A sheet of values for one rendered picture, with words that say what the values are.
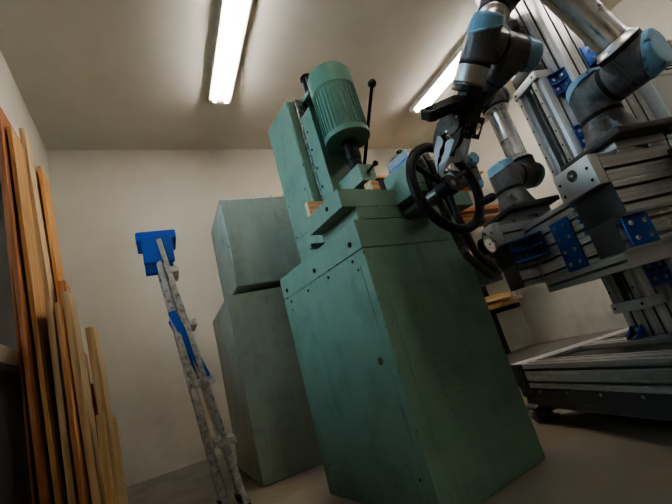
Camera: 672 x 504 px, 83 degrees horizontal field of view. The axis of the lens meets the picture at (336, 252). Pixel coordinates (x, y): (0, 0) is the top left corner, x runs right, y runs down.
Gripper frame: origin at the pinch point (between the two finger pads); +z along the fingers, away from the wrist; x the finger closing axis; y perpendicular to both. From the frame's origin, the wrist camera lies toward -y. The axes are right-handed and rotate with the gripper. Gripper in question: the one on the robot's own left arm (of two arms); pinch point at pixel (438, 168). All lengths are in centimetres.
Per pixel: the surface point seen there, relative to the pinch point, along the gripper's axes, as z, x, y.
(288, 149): 11, 83, -8
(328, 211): 20.0, 24.0, -16.1
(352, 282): 37.1, 9.7, -11.8
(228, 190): 84, 292, 21
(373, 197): 13.9, 20.8, -3.1
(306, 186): 22, 64, -6
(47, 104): 27, 284, -115
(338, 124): -4, 54, -1
